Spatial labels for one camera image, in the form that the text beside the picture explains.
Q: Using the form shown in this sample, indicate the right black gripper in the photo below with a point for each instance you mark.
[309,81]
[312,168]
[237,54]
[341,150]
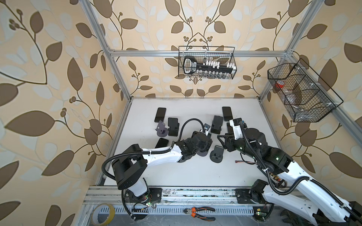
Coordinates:
[229,140]

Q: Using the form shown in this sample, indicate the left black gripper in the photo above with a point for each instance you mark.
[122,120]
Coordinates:
[207,145]

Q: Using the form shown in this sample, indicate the green phone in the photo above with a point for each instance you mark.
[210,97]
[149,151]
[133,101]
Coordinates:
[227,113]

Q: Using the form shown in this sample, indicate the purple edged phone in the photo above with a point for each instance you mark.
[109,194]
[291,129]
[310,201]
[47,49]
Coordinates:
[160,114]

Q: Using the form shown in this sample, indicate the silver phone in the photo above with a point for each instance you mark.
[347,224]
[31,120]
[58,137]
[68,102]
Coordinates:
[229,128]

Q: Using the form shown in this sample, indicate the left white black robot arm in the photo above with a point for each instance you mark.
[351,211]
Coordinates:
[127,168]

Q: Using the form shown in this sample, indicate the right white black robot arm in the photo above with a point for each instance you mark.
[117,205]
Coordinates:
[288,185]

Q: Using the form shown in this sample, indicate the round black stand front right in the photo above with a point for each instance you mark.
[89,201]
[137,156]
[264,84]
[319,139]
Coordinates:
[216,155]

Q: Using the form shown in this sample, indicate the black rectangular stand back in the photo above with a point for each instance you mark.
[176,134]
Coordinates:
[217,125]

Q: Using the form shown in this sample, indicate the black rectangular stand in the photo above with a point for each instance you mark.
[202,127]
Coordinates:
[173,124]
[217,125]

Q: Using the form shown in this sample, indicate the black rectangular stand left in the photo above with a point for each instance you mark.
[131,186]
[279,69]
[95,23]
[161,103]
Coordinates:
[173,124]

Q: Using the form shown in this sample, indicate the black charger board with connectors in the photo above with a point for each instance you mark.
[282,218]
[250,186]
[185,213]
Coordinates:
[278,182]

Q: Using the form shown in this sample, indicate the black socket tool set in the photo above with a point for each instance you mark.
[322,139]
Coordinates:
[190,66]

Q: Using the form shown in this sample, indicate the red capped item in basket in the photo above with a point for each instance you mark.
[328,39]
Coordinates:
[280,84]

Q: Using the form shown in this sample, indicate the black adjustable wrench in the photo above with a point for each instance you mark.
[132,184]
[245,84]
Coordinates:
[293,219]

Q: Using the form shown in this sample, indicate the yellow tape roll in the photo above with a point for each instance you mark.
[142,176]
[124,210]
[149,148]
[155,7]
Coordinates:
[103,214]

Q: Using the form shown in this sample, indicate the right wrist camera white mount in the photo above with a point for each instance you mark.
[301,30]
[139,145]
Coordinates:
[237,125]

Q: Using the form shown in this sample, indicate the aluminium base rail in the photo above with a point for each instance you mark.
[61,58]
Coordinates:
[184,206]

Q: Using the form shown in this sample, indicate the black wire basket back wall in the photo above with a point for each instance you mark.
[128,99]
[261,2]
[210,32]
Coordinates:
[221,54]

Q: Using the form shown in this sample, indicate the black wire basket wall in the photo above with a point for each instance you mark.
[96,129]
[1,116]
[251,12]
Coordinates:
[221,54]
[306,96]

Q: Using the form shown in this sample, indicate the black wire basket right wall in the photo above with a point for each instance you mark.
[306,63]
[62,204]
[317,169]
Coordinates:
[306,96]

